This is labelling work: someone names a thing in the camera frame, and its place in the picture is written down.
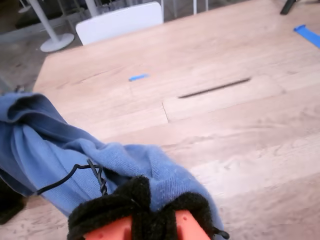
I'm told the small blue tape strip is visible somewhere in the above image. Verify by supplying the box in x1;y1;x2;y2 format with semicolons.
128;73;150;83

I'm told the blue printed T-shirt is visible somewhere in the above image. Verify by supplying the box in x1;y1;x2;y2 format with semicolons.
0;91;225;240

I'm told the long black tie wire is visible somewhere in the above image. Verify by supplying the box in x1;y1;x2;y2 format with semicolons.
36;159;109;197

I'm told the black tripod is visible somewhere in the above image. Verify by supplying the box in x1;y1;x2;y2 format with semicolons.
279;0;299;15

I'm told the short black tie wire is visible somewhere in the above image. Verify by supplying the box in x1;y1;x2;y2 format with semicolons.
212;226;230;240

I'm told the wooden cable hatch cover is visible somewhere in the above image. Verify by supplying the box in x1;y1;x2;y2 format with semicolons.
161;74;286;124

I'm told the white pedestal table leg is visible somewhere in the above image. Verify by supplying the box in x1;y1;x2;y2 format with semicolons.
84;0;101;16

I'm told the large blue tape strip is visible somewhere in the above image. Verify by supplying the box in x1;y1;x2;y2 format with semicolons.
293;24;320;50

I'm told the white plastic chair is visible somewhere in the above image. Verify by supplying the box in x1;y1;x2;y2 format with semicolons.
75;1;165;46

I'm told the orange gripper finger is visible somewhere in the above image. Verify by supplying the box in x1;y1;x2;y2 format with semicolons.
159;191;216;240
66;175;152;240

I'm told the white pedestal table base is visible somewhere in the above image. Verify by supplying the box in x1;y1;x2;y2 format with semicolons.
39;0;76;53

